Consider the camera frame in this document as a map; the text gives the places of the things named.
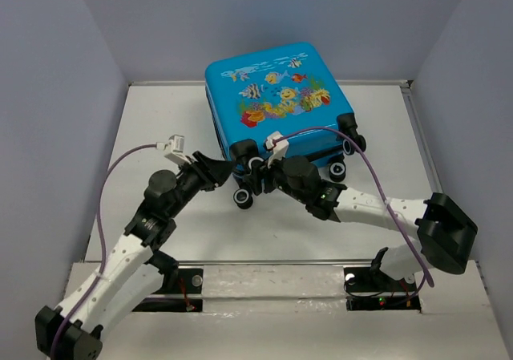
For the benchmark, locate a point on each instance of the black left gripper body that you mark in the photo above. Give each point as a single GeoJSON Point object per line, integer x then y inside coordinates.
{"type": "Point", "coordinates": [191, 180]}

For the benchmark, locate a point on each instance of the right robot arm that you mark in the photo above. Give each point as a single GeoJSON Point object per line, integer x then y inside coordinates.
{"type": "Point", "coordinates": [438, 234]}

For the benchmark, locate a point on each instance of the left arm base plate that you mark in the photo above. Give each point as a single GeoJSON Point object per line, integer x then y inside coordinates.
{"type": "Point", "coordinates": [179, 294]}

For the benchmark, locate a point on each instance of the blue hard-shell suitcase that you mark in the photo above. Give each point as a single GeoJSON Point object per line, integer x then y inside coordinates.
{"type": "Point", "coordinates": [287, 89]}

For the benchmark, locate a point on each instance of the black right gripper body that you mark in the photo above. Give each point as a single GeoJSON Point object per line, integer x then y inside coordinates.
{"type": "Point", "coordinates": [276, 176]}

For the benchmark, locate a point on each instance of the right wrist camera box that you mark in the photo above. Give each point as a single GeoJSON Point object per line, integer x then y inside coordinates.
{"type": "Point", "coordinates": [277, 145]}

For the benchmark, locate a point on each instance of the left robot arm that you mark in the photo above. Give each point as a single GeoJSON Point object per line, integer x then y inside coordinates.
{"type": "Point", "coordinates": [133, 269]}

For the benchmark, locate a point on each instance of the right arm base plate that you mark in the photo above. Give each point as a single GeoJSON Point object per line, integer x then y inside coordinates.
{"type": "Point", "coordinates": [368, 289]}

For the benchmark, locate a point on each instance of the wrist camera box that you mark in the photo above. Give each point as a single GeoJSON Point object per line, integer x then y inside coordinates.
{"type": "Point", "coordinates": [174, 150]}
{"type": "Point", "coordinates": [277, 145]}

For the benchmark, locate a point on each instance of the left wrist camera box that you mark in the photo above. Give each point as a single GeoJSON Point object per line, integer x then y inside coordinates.
{"type": "Point", "coordinates": [174, 150]}

